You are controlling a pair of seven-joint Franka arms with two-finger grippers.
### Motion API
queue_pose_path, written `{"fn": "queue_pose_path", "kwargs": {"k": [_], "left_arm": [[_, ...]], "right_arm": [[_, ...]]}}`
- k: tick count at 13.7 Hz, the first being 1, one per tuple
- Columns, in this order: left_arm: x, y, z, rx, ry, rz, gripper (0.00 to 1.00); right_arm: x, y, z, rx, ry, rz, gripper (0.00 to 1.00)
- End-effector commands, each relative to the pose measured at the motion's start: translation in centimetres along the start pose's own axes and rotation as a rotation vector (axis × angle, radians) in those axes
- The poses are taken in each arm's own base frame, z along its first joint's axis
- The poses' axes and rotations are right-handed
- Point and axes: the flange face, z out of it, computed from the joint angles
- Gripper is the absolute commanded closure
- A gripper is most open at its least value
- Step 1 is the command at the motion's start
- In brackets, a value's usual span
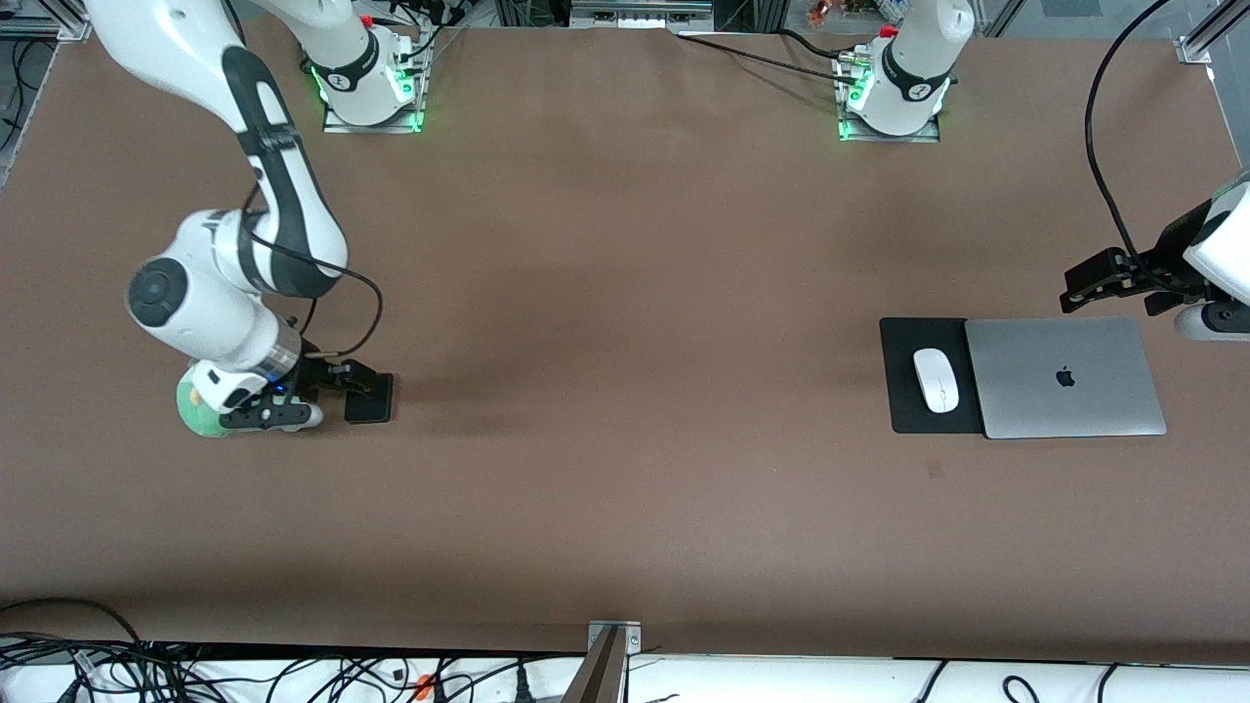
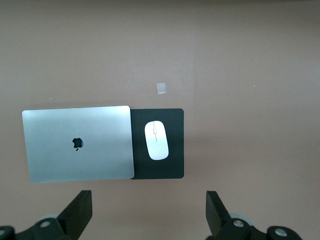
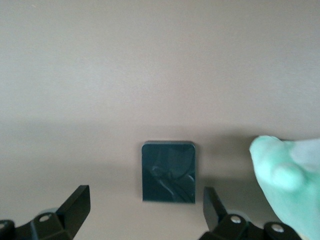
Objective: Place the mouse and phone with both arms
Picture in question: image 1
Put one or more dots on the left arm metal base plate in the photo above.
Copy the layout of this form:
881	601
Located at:
854	135

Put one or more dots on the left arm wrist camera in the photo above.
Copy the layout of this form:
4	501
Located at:
1216	322

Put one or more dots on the black phone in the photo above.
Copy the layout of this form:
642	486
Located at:
371	405

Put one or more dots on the silver Apple laptop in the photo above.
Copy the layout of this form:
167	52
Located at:
1064	405

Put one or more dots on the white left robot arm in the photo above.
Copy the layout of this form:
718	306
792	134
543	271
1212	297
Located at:
913	68

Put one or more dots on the aluminium frame corner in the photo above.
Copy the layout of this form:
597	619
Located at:
49	21
1206	44

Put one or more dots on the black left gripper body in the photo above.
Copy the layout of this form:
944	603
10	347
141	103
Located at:
1175	244

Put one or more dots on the black mouse pad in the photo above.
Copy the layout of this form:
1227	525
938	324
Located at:
898	337

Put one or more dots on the metal table edge bracket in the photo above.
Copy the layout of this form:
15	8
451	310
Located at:
610	649

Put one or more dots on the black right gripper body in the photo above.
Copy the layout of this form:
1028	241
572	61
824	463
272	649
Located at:
315	372

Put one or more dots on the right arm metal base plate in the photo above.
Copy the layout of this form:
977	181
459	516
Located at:
337	125

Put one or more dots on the grey metal rail fixture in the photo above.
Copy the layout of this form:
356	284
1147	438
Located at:
640	14

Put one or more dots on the green dinosaur plush toy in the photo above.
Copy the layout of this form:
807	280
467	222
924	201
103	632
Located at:
195	415

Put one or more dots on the white computer mouse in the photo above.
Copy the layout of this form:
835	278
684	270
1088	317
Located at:
937	381

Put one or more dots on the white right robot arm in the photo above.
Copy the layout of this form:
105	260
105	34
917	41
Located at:
210	312

